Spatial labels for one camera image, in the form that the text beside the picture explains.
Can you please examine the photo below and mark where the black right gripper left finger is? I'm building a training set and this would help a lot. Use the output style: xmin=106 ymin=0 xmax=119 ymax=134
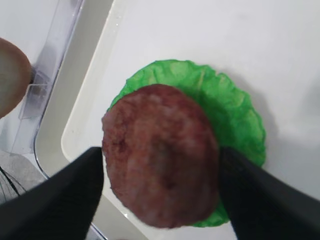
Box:
xmin=0 ymin=147 xmax=104 ymax=240

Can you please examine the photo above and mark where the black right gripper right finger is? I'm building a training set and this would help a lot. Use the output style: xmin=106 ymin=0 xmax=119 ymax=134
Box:
xmin=218 ymin=147 xmax=320 ymax=240

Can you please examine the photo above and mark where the brown meat patty front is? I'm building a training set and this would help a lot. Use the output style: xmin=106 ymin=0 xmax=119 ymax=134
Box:
xmin=102 ymin=84 xmax=219 ymax=229

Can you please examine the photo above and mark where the green lettuce leaf on bun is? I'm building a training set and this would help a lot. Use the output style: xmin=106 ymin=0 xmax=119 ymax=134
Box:
xmin=106 ymin=59 xmax=266 ymax=227

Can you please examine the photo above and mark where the top bun slice standing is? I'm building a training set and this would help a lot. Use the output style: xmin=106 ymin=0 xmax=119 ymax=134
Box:
xmin=0 ymin=38 xmax=32 ymax=118

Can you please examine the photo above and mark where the white rectangular tray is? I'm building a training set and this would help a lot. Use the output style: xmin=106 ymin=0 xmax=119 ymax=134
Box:
xmin=34 ymin=0 xmax=320 ymax=240

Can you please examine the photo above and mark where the clear acrylic holder left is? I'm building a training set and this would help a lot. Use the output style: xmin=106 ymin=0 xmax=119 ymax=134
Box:
xmin=0 ymin=0 xmax=116 ymax=240

